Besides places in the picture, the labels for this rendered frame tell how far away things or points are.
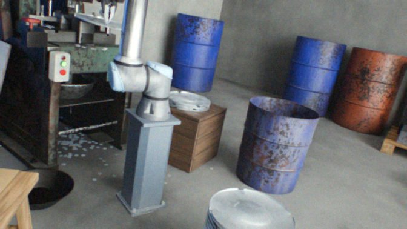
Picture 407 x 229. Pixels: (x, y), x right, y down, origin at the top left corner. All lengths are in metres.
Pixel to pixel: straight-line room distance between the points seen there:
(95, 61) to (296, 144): 1.20
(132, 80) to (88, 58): 0.59
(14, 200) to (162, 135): 0.63
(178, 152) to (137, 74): 0.77
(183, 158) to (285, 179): 0.60
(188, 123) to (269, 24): 3.19
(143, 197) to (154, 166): 0.16
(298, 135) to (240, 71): 3.28
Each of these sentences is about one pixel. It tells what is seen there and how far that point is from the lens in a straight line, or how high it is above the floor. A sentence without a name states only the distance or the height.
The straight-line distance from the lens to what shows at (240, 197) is 1.19.
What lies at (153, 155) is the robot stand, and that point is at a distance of 1.41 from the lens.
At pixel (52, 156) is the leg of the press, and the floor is 0.08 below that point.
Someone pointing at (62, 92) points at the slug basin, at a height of 0.36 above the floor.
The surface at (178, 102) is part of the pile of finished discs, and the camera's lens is 1.89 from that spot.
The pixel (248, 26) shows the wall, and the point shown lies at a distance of 4.95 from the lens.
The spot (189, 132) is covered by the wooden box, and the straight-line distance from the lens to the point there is 1.84.
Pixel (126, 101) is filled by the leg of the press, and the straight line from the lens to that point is 2.00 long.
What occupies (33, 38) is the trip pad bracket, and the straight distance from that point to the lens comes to 1.64.
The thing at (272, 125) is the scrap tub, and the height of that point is 0.41.
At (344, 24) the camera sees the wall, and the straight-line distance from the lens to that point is 4.49.
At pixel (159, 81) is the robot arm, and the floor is 0.62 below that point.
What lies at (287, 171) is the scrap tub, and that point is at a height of 0.16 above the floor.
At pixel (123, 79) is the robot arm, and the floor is 0.62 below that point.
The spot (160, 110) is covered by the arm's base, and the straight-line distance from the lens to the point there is 1.35.
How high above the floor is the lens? 0.91
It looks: 17 degrees down
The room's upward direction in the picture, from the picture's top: 11 degrees clockwise
